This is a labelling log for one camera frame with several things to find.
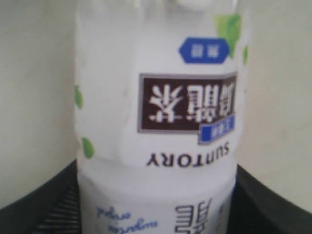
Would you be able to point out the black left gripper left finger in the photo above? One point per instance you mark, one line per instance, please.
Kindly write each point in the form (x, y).
(53, 208)

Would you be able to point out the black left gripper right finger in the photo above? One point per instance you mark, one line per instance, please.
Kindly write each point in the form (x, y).
(259, 210)

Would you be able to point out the Suntory white label bottle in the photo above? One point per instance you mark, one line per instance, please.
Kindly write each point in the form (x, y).
(160, 94)

